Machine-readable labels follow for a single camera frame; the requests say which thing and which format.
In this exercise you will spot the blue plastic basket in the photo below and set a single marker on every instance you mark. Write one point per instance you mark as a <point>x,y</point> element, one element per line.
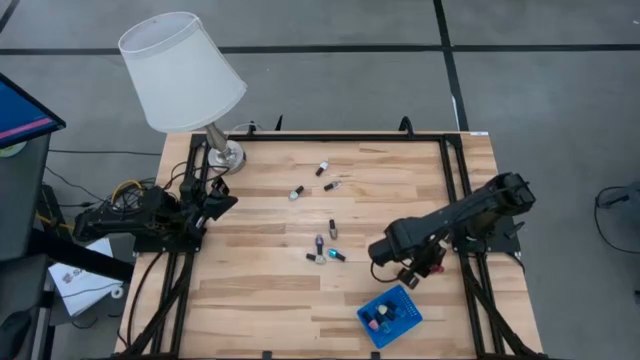
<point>411,320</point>

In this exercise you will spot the hot pink nail polish bottle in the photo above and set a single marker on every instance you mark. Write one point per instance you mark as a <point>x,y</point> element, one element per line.
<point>438,269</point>

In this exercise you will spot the cream nail polish bottle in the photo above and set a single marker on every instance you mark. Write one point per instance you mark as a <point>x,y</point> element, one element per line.
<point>382,309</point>

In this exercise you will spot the rose pink nail polish bottle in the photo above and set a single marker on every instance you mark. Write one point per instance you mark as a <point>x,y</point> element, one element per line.
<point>373,325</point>

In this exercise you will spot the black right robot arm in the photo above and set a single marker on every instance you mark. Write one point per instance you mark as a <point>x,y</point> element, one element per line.
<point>450,215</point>

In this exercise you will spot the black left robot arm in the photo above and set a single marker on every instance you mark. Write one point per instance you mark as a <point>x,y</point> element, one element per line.
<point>125,220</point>

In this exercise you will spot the white label sticker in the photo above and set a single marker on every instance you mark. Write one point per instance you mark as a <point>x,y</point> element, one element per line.
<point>478,133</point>

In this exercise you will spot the clear nail polish bottle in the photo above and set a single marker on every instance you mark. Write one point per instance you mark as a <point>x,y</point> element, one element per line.
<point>330,187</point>
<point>386,327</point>

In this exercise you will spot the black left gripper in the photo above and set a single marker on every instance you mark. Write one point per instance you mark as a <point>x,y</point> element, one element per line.
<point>197,202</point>

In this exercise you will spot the purple nail polish bottle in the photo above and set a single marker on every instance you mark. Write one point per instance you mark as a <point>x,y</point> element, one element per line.
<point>319,244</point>

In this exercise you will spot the white nail polish bottle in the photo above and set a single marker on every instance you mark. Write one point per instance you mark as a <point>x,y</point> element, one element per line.
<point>322,168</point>
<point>320,259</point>

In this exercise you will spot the dark grey cabinet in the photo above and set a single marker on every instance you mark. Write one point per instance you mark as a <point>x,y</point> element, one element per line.
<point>20,200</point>

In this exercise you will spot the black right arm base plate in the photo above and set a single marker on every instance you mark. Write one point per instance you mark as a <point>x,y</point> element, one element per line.
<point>505,245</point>

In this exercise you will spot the brown glitter nail polish bottle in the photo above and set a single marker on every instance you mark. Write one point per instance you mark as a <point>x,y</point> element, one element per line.
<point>333,230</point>

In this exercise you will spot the white paper sheet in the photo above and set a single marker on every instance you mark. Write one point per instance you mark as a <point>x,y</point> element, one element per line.
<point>80,285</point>

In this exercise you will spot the silver lamp with white shade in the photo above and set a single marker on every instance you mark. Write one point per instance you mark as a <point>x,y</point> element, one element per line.
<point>180,75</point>

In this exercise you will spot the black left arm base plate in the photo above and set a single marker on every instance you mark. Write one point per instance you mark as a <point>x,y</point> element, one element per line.
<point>170,245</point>

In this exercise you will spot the monitor with blue screen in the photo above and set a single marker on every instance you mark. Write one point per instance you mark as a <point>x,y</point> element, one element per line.
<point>20,117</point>

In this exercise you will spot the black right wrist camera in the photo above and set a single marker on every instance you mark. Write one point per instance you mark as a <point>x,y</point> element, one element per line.
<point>409,280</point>

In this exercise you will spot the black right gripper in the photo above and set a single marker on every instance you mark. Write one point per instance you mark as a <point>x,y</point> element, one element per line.
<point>422,252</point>

